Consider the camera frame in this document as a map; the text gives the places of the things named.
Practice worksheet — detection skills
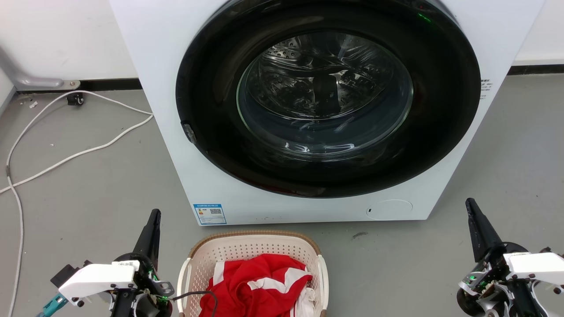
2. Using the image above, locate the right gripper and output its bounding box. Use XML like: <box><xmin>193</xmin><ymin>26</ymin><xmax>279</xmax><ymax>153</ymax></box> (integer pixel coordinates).
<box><xmin>456</xmin><ymin>198</ymin><xmax>564</xmax><ymax>296</ymax></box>

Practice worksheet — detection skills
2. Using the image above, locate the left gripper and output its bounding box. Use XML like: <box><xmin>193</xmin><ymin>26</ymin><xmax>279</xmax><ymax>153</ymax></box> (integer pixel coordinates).
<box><xmin>58</xmin><ymin>209</ymin><xmax>175</xmax><ymax>309</ymax></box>

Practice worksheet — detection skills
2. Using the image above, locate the beige perforated laundry basket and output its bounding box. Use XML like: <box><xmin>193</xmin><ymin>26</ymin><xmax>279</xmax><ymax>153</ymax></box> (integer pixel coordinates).
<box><xmin>177</xmin><ymin>230</ymin><xmax>329</xmax><ymax>317</ymax></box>

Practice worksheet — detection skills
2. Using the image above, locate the blue energy label sticker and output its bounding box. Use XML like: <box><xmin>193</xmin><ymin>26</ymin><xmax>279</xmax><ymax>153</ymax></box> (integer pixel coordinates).
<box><xmin>193</xmin><ymin>203</ymin><xmax>227</xmax><ymax>226</ymax></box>

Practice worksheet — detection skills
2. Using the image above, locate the red and white garment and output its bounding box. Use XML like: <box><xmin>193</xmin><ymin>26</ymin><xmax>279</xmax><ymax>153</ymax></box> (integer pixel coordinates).
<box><xmin>198</xmin><ymin>254</ymin><xmax>313</xmax><ymax>317</ymax></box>

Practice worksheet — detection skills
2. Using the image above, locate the white front-load washing machine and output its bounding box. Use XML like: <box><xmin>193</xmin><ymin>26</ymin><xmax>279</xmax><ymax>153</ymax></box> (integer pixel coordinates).
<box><xmin>109</xmin><ymin>0</ymin><xmax>546</xmax><ymax>226</ymax></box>

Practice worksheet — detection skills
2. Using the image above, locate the white cloth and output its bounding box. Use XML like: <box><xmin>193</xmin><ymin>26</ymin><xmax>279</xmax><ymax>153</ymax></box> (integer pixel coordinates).
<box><xmin>294</xmin><ymin>286</ymin><xmax>318</xmax><ymax>317</ymax></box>

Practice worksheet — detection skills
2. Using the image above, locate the round black washer door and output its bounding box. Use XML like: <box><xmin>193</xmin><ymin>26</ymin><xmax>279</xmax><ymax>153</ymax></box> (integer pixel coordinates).
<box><xmin>175</xmin><ymin>0</ymin><xmax>482</xmax><ymax>199</ymax></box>

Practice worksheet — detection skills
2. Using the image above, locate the steel washer drum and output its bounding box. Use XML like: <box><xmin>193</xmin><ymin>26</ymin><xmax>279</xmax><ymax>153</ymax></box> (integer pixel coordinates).
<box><xmin>237</xmin><ymin>31</ymin><xmax>414</xmax><ymax>155</ymax></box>

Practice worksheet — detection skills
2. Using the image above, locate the thin black left gripper cable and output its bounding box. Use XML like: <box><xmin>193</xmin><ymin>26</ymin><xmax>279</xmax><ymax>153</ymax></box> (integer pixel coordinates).
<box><xmin>171</xmin><ymin>290</ymin><xmax>219</xmax><ymax>317</ymax></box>

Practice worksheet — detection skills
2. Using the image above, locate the long white looped floor cable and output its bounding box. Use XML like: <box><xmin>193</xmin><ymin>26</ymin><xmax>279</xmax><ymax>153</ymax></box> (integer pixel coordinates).
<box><xmin>5</xmin><ymin>90</ymin><xmax>153</xmax><ymax>317</ymax></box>

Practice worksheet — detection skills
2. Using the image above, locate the grey metal frame leg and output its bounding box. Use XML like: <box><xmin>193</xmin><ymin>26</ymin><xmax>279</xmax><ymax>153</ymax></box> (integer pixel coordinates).
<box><xmin>0</xmin><ymin>44</ymin><xmax>81</xmax><ymax>90</ymax></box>

